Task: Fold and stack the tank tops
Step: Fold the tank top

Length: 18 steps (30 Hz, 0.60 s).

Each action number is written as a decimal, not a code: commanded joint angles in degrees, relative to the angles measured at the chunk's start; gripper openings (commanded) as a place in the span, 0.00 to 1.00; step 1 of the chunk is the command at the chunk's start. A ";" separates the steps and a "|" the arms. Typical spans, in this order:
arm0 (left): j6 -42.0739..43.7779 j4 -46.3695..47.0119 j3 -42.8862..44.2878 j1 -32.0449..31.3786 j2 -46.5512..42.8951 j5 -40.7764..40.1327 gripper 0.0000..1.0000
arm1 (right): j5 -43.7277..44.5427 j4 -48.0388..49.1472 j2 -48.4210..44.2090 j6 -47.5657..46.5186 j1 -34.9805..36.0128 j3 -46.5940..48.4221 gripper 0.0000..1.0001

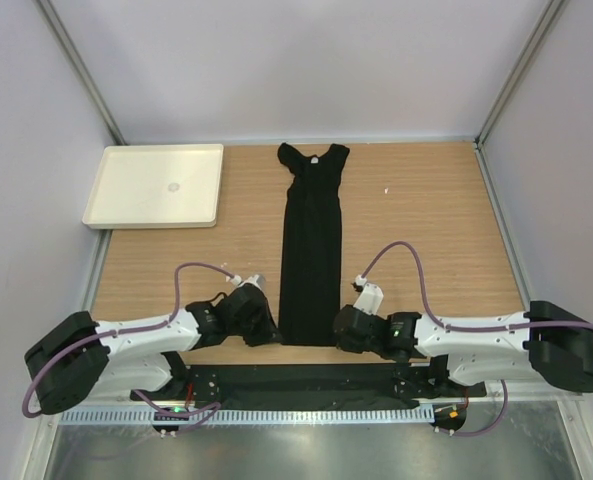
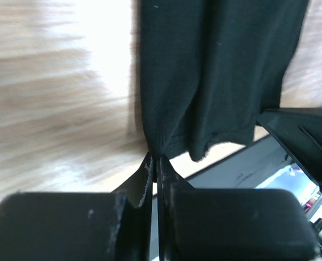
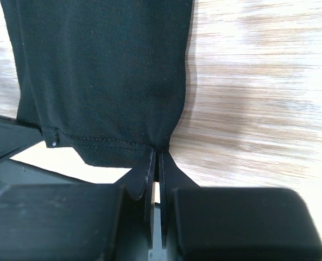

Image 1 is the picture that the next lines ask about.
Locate black tank top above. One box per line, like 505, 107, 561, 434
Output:
277, 143, 350, 347

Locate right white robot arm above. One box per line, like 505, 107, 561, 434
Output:
333, 301, 593, 396

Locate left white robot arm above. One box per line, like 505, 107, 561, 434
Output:
24, 282, 282, 415

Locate white plastic tray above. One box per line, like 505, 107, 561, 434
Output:
82, 144, 224, 230

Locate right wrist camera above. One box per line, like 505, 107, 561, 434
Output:
353, 275, 384, 315

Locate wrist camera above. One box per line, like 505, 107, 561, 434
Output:
225, 273, 266, 291
353, 275, 384, 315

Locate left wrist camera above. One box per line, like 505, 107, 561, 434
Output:
225, 273, 266, 291

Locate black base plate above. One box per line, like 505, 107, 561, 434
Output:
145, 363, 487, 411

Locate slotted cable duct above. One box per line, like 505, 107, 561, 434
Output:
60, 404, 434, 426

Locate aluminium rail front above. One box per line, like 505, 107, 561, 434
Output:
23, 380, 583, 415

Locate left aluminium frame post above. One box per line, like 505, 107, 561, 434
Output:
33, 0, 128, 146

